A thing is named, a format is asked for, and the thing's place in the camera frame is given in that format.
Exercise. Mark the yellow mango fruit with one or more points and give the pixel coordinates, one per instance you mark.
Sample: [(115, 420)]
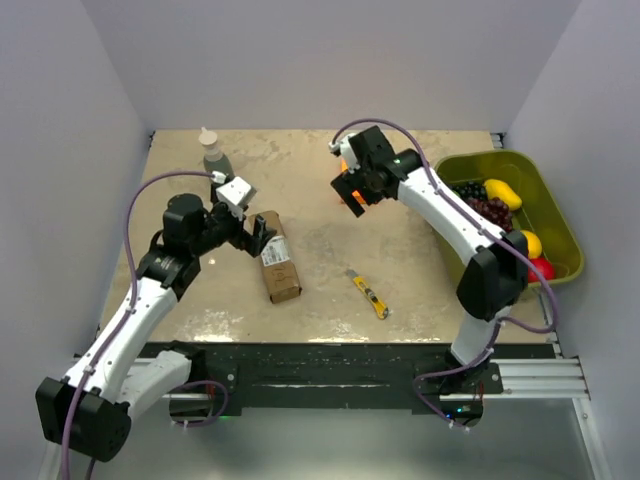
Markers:
[(498, 189)]

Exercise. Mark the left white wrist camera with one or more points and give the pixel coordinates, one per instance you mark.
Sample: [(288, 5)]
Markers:
[(234, 192)]

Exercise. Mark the red apple fruit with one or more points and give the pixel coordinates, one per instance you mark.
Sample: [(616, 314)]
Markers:
[(542, 265)]

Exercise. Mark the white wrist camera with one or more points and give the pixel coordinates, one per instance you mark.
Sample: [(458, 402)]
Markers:
[(234, 192), (342, 148)]

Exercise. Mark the olive green plastic bin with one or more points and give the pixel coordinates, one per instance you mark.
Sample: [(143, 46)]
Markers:
[(539, 212)]

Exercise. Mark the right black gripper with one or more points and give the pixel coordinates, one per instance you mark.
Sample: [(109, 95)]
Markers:
[(346, 184)]

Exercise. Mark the yellow utility knife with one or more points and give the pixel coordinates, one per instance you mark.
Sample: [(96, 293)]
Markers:
[(377, 304)]

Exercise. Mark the red grape bunch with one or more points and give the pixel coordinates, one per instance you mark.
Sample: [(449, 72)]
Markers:
[(493, 210)]

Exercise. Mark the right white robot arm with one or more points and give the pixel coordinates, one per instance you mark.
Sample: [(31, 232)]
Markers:
[(495, 273)]

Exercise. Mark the yellow lemon fruit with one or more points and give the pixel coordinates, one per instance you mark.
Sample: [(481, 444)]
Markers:
[(534, 245)]

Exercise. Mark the dark purple grape bunch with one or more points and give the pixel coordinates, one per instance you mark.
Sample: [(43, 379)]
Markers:
[(470, 190)]

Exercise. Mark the aluminium rail frame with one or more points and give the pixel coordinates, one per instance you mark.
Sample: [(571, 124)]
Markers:
[(509, 378)]

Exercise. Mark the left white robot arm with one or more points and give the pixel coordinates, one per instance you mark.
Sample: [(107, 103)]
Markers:
[(91, 409)]

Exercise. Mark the clear bottle with white cap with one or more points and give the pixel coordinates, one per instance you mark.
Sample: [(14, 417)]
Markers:
[(215, 161)]

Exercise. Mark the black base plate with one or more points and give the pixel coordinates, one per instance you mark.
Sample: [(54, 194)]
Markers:
[(421, 359)]

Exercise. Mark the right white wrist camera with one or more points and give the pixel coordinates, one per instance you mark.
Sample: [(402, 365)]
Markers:
[(342, 148)]

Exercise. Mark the brown cardboard express box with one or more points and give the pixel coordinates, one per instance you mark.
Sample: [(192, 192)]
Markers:
[(279, 271)]

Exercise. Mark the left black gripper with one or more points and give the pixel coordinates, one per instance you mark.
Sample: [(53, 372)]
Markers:
[(243, 240)]

